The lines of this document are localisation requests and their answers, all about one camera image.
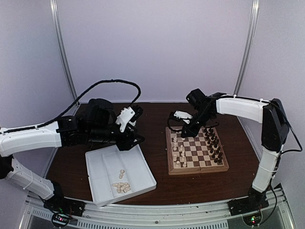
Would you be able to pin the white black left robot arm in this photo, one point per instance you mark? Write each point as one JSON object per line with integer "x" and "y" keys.
{"x": 64, "y": 131}

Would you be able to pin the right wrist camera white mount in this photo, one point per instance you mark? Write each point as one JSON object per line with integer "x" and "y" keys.
{"x": 180, "y": 116}

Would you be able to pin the left aluminium corner post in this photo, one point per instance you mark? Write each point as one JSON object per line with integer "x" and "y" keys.
{"x": 63, "y": 55}

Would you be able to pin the right aluminium corner post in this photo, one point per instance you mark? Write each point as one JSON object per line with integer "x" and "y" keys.
{"x": 248, "y": 44}

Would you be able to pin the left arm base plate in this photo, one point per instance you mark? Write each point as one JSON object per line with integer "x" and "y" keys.
{"x": 66, "y": 206}

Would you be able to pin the wooden chess board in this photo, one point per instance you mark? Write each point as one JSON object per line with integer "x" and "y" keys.
{"x": 195, "y": 152}

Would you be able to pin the aluminium corner post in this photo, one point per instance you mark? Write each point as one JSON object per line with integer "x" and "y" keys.
{"x": 63, "y": 55}
{"x": 248, "y": 44}

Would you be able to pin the pile of white chess pieces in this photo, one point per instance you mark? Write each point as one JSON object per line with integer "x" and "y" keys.
{"x": 122, "y": 187}

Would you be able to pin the row of dark chess pieces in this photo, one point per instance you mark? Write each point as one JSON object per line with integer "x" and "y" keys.
{"x": 214, "y": 148}

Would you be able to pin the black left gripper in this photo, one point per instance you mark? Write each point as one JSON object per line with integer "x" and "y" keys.
{"x": 126, "y": 143}

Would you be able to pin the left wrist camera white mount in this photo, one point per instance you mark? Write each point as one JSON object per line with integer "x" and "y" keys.
{"x": 128, "y": 117}

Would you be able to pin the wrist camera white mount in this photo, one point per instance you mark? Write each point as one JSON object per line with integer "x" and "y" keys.
{"x": 180, "y": 116}
{"x": 128, "y": 117}

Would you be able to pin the white compartment tray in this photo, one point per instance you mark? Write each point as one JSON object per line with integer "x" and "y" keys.
{"x": 103, "y": 169}

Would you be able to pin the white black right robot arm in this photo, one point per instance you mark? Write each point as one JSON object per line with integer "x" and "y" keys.
{"x": 270, "y": 114}

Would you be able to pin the white piece in tray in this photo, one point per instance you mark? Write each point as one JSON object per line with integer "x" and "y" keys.
{"x": 121, "y": 175}

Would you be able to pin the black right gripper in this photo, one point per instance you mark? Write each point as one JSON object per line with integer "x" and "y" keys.
{"x": 192, "y": 132}

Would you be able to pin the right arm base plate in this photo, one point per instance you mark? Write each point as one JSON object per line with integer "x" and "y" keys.
{"x": 246, "y": 205}

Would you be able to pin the aluminium front frame rail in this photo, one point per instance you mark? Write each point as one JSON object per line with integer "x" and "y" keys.
{"x": 210, "y": 215}

